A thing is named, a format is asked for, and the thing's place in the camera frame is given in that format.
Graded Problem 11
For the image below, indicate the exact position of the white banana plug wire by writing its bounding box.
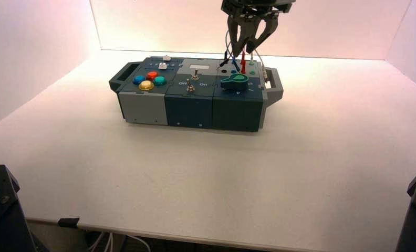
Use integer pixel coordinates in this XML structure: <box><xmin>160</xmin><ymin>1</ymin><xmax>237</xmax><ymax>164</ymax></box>
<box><xmin>249</xmin><ymin>48</ymin><xmax>269</xmax><ymax>83</ymax></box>

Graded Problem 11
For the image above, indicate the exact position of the black table edge clamp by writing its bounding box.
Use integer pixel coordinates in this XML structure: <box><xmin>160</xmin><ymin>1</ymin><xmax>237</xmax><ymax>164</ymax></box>
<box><xmin>57</xmin><ymin>217</ymin><xmax>80</xmax><ymax>229</ymax></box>

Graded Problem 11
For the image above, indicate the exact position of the teal and grey control box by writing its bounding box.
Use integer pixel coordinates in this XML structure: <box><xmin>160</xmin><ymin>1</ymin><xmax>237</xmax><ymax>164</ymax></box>
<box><xmin>109</xmin><ymin>55</ymin><xmax>284</xmax><ymax>133</ymax></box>

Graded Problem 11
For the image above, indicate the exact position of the blue banana plug wire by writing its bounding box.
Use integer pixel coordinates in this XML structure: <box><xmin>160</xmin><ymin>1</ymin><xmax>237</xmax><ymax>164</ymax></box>
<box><xmin>224</xmin><ymin>29</ymin><xmax>241</xmax><ymax>72</ymax></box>

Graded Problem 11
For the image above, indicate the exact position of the green rotary knob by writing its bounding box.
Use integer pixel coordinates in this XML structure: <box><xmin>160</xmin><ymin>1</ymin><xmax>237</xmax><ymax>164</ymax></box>
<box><xmin>220</xmin><ymin>73</ymin><xmax>249</xmax><ymax>91</ymax></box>

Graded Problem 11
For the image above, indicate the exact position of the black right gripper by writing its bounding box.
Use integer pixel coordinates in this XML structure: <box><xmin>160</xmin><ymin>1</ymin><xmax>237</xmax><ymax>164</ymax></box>
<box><xmin>221</xmin><ymin>0</ymin><xmax>296</xmax><ymax>57</ymax></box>

